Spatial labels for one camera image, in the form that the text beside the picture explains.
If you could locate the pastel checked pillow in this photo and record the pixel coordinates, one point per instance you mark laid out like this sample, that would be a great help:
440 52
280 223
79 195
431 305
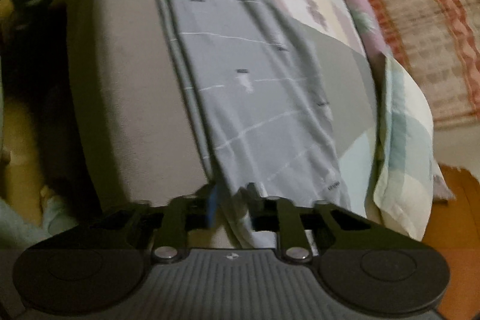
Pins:
409 179

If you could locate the pastel colour-block bed sheet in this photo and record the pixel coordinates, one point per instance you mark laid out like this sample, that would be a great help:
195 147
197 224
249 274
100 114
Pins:
135 125

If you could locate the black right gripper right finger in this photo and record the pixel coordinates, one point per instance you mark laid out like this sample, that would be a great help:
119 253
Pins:
361 264

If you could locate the light blue patterned garment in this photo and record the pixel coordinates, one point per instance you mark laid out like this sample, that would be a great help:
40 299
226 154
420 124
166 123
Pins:
253 87

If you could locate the red patterned woven mat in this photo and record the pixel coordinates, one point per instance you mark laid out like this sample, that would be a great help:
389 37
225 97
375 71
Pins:
437 41

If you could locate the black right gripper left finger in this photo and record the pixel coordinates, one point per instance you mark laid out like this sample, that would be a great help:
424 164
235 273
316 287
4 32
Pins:
90 267

